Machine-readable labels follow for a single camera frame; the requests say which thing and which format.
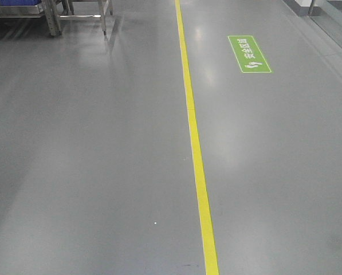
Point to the green floor safety sign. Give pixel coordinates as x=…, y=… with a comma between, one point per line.
x=249, y=57

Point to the stainless steel trolley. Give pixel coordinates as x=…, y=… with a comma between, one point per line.
x=49, y=10

